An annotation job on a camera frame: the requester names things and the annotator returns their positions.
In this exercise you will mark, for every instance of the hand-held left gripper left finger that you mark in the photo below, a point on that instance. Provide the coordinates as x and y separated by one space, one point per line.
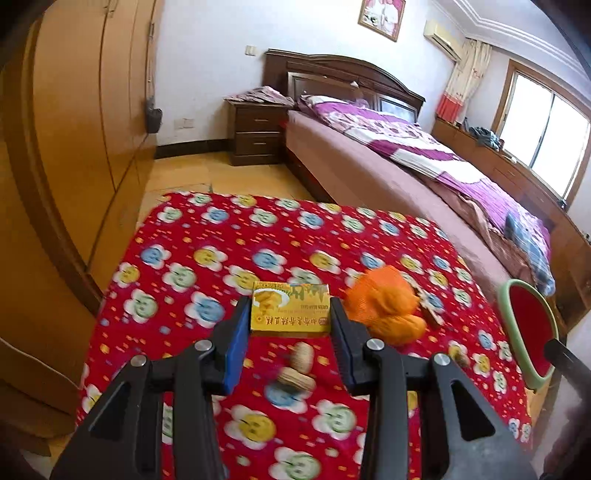
236 344

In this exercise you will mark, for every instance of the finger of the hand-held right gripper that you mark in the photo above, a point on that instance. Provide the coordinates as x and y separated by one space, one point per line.
565 357

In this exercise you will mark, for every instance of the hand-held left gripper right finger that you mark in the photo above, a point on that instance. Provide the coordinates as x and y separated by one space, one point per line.
342 344

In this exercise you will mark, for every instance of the red bin with green rim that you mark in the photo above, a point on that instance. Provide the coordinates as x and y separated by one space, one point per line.
531 332

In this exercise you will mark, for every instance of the yellow snack box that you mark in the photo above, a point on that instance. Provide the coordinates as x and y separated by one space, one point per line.
291 308

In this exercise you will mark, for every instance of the peanut in shell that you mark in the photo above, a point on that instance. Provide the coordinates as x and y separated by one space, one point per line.
459 357
303 356
295 379

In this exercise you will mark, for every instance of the orange mesh net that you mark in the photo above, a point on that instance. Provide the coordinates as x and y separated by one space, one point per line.
385 307

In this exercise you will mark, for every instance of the red flower print tablecloth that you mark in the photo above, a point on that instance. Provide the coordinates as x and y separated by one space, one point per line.
184 286

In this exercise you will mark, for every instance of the small brown wrapper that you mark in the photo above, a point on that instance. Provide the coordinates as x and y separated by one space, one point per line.
429 308

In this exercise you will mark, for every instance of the blue plaid cloth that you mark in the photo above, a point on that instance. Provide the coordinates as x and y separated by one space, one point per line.
531 244

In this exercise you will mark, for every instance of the low wooden cabinet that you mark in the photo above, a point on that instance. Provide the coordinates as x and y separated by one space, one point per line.
517 180

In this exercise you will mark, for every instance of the wooden bed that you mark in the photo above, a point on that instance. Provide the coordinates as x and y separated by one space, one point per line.
369 152

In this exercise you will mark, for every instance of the purple patchwork quilt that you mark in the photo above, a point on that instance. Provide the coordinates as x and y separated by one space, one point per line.
415 147

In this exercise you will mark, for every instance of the dark wooden nightstand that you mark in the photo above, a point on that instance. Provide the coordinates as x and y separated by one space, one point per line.
256 134

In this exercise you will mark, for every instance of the window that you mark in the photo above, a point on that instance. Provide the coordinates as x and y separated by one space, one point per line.
540 134

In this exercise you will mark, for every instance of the teal cloth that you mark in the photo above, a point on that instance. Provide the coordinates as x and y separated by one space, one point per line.
485 137

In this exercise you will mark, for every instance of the black hanging bag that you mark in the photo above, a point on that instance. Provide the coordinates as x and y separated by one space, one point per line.
153 119

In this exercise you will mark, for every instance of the purple pillow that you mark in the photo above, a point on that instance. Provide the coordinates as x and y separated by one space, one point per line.
318 102

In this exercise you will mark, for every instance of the wooden wardrobe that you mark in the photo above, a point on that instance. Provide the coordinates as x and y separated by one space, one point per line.
78 152

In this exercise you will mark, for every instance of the pink cloth pile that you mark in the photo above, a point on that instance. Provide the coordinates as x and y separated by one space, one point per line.
261 95

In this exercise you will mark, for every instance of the white and orange curtain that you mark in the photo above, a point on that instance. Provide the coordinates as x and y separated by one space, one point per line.
459 81

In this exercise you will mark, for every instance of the air conditioner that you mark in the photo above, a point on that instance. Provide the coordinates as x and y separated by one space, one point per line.
443 39

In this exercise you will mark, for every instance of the wall outlet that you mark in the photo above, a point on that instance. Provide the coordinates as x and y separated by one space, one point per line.
187 122

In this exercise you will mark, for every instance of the wall switch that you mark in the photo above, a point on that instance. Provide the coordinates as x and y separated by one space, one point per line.
251 48

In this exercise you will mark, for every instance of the framed wall picture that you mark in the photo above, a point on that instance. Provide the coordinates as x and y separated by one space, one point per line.
382 17

